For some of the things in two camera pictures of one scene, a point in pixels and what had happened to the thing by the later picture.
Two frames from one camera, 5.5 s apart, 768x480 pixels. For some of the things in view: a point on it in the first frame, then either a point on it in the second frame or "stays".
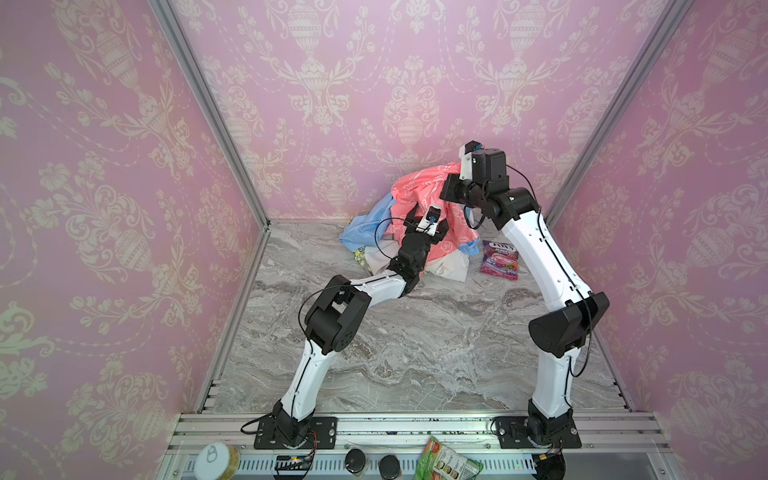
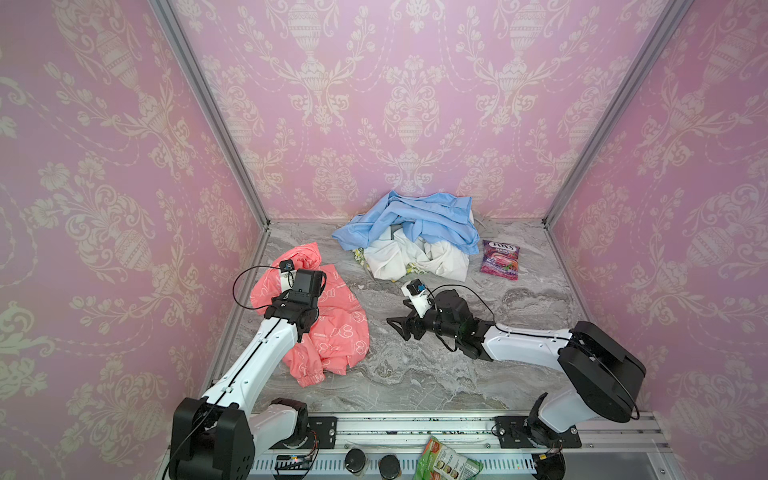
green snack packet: (438, 462) stays
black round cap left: (355, 460) stays
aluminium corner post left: (172, 24) stays
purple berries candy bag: (500, 258) stays
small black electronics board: (294, 462) stays
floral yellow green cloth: (359, 255) stays
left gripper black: (439, 233) to (278, 301)
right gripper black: (455, 189) to (417, 324)
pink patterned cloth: (422, 188) to (339, 336)
